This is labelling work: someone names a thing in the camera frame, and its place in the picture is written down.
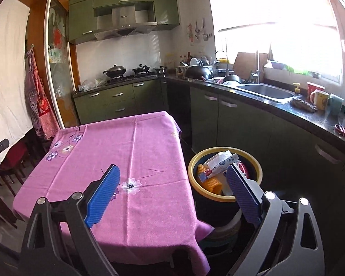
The white hanging sheet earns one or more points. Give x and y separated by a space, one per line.
5 77

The dark patterned rag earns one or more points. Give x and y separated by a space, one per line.
303 105

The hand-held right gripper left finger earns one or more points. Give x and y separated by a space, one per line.
102 195

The pale round plastic stool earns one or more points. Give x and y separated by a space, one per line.
233 230

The dish rack with dishes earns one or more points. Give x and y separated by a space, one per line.
197 62

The red scissors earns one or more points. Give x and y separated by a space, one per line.
342 130

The green base cabinet with drawers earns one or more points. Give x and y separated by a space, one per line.
118 97

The black frying pan with lid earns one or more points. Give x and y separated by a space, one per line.
141 69

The yellow mug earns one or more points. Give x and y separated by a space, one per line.
320 100

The dark green base cabinet row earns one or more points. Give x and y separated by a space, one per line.
247 126

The steel kitchen sink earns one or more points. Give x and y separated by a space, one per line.
264 92

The red cushioned wooden chair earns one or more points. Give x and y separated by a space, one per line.
14 155

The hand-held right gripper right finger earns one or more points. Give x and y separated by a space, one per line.
243 195

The brown cutting board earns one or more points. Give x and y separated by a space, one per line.
247 64

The yellow pump soap bottle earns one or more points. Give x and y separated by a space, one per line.
296 88

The blue and white pouch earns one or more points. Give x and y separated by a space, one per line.
228 161

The sliding glass door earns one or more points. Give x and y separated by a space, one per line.
59 72

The gas stove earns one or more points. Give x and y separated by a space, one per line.
132 77

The small steel pot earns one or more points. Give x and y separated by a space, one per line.
161 71

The yellow kettle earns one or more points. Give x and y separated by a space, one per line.
222 59

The large black wok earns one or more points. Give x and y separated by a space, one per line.
199 73

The orange bumpy plastic roll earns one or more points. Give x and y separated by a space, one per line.
211 185

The red cup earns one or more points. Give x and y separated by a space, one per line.
314 87

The kitchen window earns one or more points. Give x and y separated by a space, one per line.
276 14

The green upper kitchen cabinets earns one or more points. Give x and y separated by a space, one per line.
80 20

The steel range hood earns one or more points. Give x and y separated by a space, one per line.
123 23

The steel faucet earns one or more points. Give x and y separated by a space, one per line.
256 69

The red soda can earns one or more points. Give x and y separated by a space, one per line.
243 171

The crumpled clear plastic bags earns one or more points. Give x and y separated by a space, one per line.
90 85

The group of condiment bottles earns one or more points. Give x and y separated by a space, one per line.
186 59

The wall utensil rack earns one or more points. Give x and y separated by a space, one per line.
199 31

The purple bowl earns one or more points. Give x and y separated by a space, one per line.
277 65

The black pot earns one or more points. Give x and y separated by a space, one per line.
231 80

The black wok with lid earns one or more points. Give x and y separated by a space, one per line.
115 71

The black kitchen countertop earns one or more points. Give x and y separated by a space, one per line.
304 118

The black bin with yellow rim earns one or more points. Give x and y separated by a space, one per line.
212 212

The red checked apron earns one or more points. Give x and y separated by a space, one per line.
46 115

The green plastic bowl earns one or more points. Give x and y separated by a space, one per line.
296 70

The teal cup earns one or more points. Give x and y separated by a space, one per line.
335 105

